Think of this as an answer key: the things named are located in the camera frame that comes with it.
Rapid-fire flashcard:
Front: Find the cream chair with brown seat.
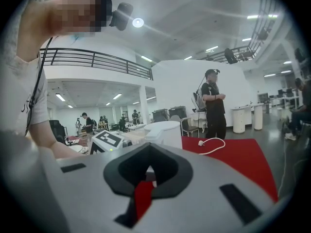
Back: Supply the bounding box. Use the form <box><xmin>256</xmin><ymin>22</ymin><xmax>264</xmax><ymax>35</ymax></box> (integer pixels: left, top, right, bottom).
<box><xmin>180</xmin><ymin>116</ymin><xmax>200</xmax><ymax>138</ymax></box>

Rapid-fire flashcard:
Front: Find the black wheeled bin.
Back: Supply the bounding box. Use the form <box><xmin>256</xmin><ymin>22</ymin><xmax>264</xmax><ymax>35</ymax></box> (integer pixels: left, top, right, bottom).
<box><xmin>168</xmin><ymin>106</ymin><xmax>188</xmax><ymax>120</ymax></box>
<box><xmin>152</xmin><ymin>108</ymin><xmax>169</xmax><ymax>122</ymax></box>

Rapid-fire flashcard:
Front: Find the white plastic container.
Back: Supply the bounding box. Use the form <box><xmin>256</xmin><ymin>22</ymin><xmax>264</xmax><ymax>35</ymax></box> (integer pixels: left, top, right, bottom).
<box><xmin>143</xmin><ymin>120</ymin><xmax>183</xmax><ymax>150</ymax></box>

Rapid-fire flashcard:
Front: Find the black headset cable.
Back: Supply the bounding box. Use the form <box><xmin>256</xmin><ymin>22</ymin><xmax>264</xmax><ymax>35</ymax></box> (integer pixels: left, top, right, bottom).
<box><xmin>25</xmin><ymin>36</ymin><xmax>53</xmax><ymax>136</ymax></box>

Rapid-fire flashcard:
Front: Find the white power cable with plug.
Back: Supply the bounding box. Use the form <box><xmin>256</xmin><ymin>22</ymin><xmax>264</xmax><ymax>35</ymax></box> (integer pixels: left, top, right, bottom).
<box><xmin>198</xmin><ymin>137</ymin><xmax>226</xmax><ymax>156</ymax></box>

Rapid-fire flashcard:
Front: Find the red tablecloth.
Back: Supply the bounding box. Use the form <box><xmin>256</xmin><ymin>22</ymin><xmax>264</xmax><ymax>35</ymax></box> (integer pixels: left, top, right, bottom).
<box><xmin>134</xmin><ymin>136</ymin><xmax>279</xmax><ymax>221</ymax></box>

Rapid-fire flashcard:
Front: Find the narrow white round counter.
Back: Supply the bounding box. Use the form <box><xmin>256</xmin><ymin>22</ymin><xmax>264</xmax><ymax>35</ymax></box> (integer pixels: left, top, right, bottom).
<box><xmin>252</xmin><ymin>103</ymin><xmax>264</xmax><ymax>131</ymax></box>

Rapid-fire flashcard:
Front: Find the wide white round counter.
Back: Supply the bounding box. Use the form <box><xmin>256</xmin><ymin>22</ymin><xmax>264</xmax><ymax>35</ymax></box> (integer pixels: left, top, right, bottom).
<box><xmin>231</xmin><ymin>106</ymin><xmax>246</xmax><ymax>134</ymax></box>

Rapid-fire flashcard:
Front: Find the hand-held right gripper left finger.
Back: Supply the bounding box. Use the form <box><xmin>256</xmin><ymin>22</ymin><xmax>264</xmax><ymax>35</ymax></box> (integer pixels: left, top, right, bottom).
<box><xmin>40</xmin><ymin>142</ymin><xmax>150</xmax><ymax>233</ymax></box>

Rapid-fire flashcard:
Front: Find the black head-worn camera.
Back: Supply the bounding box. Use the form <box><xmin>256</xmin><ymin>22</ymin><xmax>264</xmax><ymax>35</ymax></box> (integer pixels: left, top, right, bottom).
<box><xmin>108</xmin><ymin>2</ymin><xmax>134</xmax><ymax>32</ymax></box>

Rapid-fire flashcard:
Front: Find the black curved balcony railing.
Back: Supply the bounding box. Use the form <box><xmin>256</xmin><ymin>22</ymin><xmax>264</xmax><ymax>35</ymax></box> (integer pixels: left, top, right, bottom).
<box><xmin>39</xmin><ymin>48</ymin><xmax>154</xmax><ymax>81</ymax></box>

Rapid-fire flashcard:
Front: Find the person's head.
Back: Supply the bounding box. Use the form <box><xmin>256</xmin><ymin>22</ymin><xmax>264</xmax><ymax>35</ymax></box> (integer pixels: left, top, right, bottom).
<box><xmin>17</xmin><ymin>0</ymin><xmax>114</xmax><ymax>67</ymax></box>

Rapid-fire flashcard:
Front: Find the person's left forearm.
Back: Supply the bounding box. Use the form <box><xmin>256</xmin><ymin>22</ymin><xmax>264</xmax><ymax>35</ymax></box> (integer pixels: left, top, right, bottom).
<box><xmin>30</xmin><ymin>120</ymin><xmax>85</xmax><ymax>160</ymax></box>

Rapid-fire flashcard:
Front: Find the person's white shirt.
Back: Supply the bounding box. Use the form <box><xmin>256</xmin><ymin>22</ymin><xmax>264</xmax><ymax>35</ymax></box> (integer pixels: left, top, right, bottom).
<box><xmin>0</xmin><ymin>53</ymin><xmax>50</xmax><ymax>137</ymax></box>

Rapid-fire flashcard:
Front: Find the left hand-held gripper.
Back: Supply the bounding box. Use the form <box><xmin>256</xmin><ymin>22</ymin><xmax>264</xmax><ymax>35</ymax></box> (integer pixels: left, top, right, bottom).
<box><xmin>89</xmin><ymin>129</ymin><xmax>133</xmax><ymax>155</ymax></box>

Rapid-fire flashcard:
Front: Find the gold wire chair patterned cushion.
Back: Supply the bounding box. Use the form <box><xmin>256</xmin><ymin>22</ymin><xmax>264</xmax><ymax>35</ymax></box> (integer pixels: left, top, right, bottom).
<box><xmin>77</xmin><ymin>133</ymin><xmax>94</xmax><ymax>154</ymax></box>

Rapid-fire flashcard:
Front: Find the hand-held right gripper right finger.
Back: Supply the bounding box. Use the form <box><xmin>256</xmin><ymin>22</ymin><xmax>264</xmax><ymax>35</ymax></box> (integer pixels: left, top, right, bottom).
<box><xmin>136</xmin><ymin>142</ymin><xmax>278</xmax><ymax>233</ymax></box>

